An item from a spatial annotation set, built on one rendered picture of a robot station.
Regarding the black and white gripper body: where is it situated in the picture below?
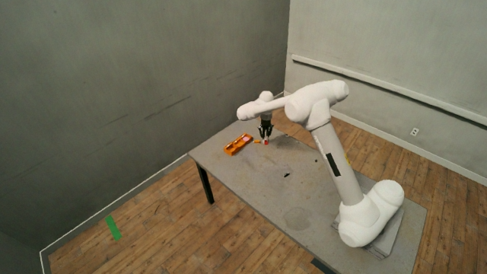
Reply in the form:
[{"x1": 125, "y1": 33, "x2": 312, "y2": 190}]
[{"x1": 260, "y1": 119, "x2": 271, "y2": 129}]

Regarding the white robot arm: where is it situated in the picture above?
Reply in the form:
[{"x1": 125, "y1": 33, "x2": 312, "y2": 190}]
[{"x1": 237, "y1": 80, "x2": 404, "y2": 247}]

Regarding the orange rack of bins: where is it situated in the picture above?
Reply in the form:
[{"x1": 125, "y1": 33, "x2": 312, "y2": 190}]
[{"x1": 224, "y1": 133, "x2": 253, "y2": 157}]

